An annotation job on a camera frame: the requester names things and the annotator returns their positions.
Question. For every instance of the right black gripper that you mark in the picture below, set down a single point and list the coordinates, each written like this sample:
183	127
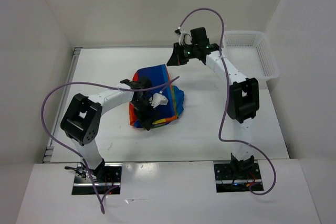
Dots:
175	59

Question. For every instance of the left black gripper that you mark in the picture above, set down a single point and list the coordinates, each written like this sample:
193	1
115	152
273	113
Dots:
147	125

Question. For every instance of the rainbow striped shorts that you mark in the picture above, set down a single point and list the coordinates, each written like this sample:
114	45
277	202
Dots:
161	83

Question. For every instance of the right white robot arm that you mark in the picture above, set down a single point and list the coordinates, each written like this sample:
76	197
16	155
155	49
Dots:
243	92

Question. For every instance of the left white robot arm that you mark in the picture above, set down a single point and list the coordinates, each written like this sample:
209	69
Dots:
82	118

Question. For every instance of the white plastic basket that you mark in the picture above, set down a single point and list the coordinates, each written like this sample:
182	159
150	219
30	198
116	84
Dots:
251	53

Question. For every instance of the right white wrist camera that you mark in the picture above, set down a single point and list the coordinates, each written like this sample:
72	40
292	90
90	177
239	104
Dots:
184	38

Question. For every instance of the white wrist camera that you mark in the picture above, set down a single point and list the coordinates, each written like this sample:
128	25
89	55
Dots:
158	99
184	38

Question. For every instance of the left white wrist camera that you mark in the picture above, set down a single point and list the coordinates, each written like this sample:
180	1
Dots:
158	99

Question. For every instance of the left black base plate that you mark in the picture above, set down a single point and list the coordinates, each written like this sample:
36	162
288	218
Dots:
109	183

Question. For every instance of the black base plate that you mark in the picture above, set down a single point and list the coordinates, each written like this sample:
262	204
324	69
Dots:
109	183
228	182

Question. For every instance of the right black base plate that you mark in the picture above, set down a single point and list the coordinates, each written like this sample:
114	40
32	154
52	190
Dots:
228	182

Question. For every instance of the aluminium table edge rail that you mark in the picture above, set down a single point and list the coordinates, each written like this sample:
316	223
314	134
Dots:
50	146

